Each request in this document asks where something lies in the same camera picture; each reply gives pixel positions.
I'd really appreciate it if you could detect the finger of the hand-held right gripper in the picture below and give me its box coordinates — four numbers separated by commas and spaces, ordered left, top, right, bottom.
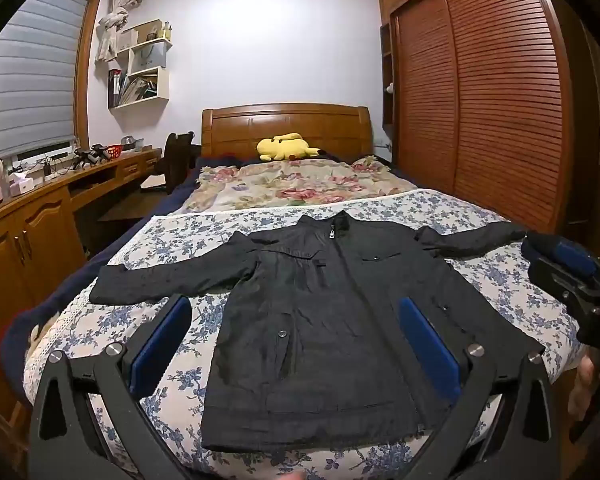
521, 231, 600, 278

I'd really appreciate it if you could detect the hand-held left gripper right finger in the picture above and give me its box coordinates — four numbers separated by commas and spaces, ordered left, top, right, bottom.
398, 296, 563, 480

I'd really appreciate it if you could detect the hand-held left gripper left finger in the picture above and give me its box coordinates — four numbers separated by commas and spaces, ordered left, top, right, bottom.
28, 294, 203, 480

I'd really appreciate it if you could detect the black jacket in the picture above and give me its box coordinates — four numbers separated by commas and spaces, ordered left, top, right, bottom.
89, 210, 546, 453

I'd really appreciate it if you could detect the person's right hand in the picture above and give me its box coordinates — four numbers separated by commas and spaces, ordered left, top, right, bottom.
567, 355, 600, 416

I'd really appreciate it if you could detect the blue floral blanket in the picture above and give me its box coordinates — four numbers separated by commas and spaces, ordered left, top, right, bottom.
22, 189, 581, 480

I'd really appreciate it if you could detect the wooden desk with cabinets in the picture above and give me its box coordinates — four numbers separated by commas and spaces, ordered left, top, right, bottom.
0, 147, 163, 411

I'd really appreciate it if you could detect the dark chair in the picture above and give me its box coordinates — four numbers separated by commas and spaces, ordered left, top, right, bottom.
140, 131, 197, 196

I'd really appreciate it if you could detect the wooden louvered wardrobe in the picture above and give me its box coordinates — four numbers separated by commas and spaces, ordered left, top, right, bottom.
377, 0, 576, 233

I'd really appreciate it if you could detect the black device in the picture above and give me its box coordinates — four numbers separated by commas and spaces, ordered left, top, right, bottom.
72, 144, 112, 168

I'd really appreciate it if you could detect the pink floral quilt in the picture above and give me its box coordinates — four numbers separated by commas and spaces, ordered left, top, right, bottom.
180, 156, 418, 216

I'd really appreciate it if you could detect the small pink box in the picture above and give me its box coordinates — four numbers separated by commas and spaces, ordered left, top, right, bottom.
9, 172, 33, 197

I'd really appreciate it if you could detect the yellow plush toy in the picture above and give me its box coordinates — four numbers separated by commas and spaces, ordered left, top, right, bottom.
256, 132, 322, 162

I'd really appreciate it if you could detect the row of books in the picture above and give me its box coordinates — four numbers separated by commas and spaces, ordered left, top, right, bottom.
109, 67, 158, 108

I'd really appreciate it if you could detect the wooden headboard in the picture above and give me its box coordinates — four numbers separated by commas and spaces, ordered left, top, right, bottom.
201, 103, 373, 161

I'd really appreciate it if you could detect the grey window blind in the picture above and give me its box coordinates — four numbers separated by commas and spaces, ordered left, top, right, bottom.
0, 0, 93, 158

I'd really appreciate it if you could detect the white hanging decoration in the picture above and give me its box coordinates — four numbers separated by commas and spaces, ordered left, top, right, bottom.
95, 0, 143, 63

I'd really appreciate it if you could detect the white wall shelf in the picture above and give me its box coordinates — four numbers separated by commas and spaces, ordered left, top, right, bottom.
107, 19, 173, 110

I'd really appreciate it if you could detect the wooden window frame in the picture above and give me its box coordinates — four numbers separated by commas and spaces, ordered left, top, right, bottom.
55, 0, 103, 147

